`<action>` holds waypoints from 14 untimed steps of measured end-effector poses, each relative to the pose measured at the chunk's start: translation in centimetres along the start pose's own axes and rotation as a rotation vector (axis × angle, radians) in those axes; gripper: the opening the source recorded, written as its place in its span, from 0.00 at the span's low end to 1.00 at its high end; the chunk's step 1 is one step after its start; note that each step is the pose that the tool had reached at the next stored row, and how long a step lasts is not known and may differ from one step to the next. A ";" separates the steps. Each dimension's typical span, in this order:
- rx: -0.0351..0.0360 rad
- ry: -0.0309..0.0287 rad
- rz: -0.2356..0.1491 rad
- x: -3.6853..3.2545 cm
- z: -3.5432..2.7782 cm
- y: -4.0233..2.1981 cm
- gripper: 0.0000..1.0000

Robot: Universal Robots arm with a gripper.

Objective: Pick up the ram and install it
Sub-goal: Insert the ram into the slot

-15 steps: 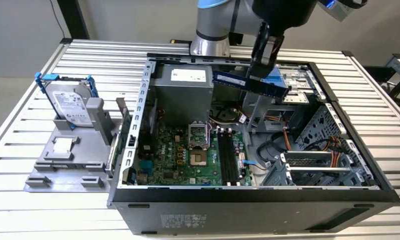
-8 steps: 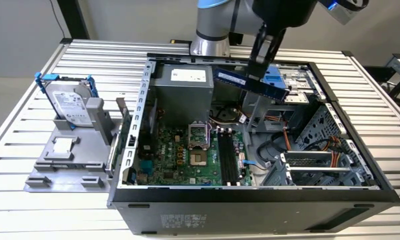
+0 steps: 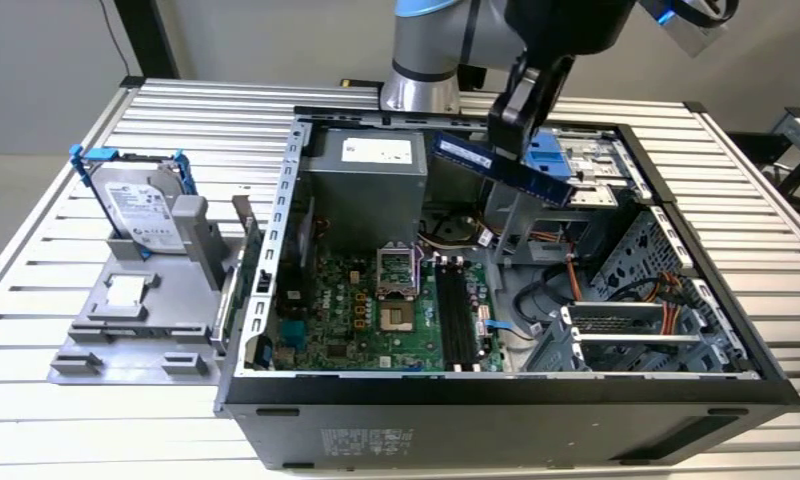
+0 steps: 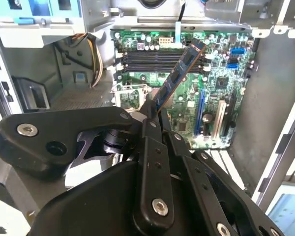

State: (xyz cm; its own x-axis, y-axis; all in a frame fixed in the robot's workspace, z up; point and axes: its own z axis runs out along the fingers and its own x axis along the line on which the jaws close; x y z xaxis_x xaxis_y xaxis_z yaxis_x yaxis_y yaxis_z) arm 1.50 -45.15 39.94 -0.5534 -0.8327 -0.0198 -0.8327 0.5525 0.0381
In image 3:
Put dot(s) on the silver CPU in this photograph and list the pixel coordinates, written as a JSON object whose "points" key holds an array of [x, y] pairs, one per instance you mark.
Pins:
{"points": [[125, 292]]}

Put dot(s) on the blue plastic drive latch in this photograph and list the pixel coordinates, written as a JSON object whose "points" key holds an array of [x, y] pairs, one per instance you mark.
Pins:
{"points": [[549, 155]]}

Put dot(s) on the gray metal drive cage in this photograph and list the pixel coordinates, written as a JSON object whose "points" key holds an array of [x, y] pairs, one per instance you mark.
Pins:
{"points": [[513, 220]]}

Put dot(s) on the RAM stick with white label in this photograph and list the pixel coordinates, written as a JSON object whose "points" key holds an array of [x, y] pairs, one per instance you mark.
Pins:
{"points": [[460, 150]]}

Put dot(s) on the hard disk in blue carrier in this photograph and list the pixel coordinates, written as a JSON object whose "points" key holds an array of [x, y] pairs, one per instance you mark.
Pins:
{"points": [[140, 210]]}

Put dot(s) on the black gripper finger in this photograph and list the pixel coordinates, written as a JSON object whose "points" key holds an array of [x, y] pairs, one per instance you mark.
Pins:
{"points": [[509, 127]]}

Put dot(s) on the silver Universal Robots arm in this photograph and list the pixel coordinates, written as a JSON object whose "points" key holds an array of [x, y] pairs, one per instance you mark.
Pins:
{"points": [[433, 40]]}

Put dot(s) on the gray disk bay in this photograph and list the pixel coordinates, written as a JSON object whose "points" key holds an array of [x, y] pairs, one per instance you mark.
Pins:
{"points": [[640, 338]]}

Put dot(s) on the black vertical post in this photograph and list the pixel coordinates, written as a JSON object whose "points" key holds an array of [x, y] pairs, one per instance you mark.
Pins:
{"points": [[148, 40]]}

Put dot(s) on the green motherboard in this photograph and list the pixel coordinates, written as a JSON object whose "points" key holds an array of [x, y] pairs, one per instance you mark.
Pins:
{"points": [[333, 320]]}

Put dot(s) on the gray parts rack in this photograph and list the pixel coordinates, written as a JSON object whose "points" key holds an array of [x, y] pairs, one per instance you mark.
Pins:
{"points": [[173, 300]]}

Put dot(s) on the green graphics card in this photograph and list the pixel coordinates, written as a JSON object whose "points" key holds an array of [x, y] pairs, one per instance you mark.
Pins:
{"points": [[249, 250]]}

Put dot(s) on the CPU socket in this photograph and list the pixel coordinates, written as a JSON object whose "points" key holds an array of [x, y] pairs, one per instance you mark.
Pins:
{"points": [[396, 320]]}

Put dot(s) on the metal frame side table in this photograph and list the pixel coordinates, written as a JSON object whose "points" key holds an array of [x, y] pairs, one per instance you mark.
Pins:
{"points": [[796, 120]]}

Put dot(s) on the black open PC case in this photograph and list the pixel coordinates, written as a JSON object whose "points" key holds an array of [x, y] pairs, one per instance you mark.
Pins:
{"points": [[440, 425]]}

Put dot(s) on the gray power supply unit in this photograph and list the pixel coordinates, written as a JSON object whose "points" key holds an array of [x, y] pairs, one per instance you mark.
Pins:
{"points": [[360, 200]]}

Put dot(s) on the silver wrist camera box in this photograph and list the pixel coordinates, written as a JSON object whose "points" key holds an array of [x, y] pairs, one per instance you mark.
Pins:
{"points": [[693, 37]]}

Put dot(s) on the black RAM slot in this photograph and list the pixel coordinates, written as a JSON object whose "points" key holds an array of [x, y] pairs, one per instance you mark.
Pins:
{"points": [[453, 315], [444, 315], [463, 315]]}

